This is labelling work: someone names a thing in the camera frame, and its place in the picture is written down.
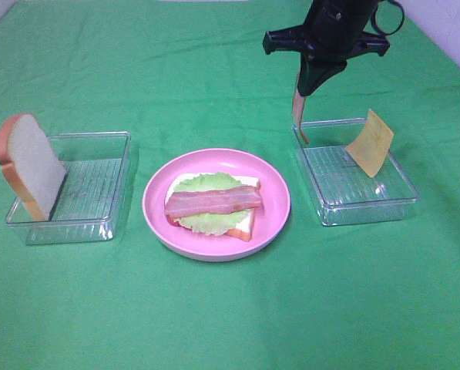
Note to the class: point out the bread slice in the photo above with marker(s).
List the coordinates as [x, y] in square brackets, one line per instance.
[29, 165]
[245, 227]

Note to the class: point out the yellow cheese slice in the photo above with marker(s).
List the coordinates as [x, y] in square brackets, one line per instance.
[371, 146]

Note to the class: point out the clear right plastic tray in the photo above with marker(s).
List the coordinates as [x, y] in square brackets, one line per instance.
[341, 192]

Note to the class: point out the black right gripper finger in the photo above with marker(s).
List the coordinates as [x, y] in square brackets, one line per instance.
[320, 71]
[304, 79]

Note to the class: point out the clear plastic tray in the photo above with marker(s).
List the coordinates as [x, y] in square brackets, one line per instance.
[91, 201]
[341, 192]

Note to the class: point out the bacon strip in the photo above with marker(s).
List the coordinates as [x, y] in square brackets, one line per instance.
[184, 204]
[298, 104]

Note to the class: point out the green lettuce leaf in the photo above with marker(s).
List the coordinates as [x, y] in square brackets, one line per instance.
[210, 221]

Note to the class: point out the pink round plate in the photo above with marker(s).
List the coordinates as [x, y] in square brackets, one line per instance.
[268, 222]

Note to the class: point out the clear left plastic tray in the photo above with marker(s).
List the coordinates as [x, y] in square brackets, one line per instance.
[91, 201]

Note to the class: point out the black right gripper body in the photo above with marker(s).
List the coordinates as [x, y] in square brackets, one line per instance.
[333, 31]

